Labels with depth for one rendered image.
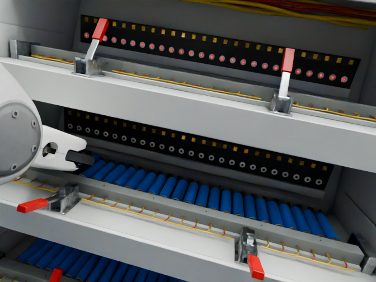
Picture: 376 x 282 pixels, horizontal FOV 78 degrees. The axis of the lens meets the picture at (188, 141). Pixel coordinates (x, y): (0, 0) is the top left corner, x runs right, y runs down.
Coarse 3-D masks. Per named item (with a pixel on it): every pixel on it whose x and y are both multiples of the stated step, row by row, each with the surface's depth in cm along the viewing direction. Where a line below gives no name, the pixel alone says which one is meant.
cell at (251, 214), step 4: (248, 196) 41; (244, 200) 41; (248, 200) 40; (252, 200) 40; (244, 204) 40; (248, 204) 39; (252, 204) 39; (248, 208) 38; (252, 208) 38; (248, 212) 37; (252, 212) 37; (248, 216) 36; (252, 216) 36; (256, 216) 37
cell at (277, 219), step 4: (268, 204) 41; (272, 204) 40; (276, 204) 41; (268, 208) 40; (272, 208) 39; (276, 208) 39; (268, 212) 39; (272, 212) 38; (276, 212) 38; (272, 216) 37; (276, 216) 37; (280, 216) 38; (272, 220) 36; (276, 220) 36; (280, 220) 36; (276, 224) 36; (280, 224) 35
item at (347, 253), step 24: (96, 192) 36; (120, 192) 35; (144, 192) 36; (144, 216) 34; (168, 216) 34; (192, 216) 34; (216, 216) 34; (264, 240) 33; (288, 240) 33; (312, 240) 32
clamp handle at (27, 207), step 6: (60, 192) 33; (48, 198) 31; (54, 198) 31; (60, 198) 32; (18, 204) 26; (24, 204) 27; (30, 204) 27; (36, 204) 28; (42, 204) 29; (18, 210) 26; (24, 210) 26; (30, 210) 27
